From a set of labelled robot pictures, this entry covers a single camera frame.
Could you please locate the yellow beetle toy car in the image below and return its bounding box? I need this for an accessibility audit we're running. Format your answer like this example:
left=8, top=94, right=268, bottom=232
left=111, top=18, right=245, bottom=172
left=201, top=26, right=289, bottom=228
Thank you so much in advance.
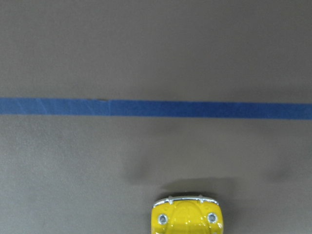
left=151, top=195, right=224, bottom=234

